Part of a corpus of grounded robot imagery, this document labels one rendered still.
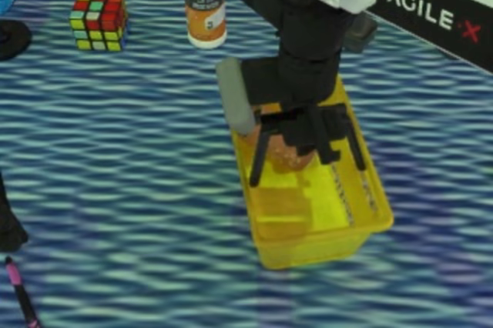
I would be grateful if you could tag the blue globe on black stand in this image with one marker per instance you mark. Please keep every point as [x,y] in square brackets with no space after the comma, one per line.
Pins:
[9,31]

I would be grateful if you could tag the multicoloured puzzle cube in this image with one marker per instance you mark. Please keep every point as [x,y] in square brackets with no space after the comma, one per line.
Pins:
[98,22]

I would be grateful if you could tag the pink and black pen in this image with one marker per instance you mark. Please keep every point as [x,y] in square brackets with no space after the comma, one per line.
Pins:
[21,289]

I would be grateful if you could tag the yellow plastic bin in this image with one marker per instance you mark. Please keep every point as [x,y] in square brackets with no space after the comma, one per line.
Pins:
[331,208]

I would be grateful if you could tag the white bottle with orange label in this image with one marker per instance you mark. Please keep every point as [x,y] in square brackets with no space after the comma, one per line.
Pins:
[204,16]

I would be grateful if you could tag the brown round object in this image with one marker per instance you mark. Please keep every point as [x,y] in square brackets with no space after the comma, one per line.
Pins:
[287,158]

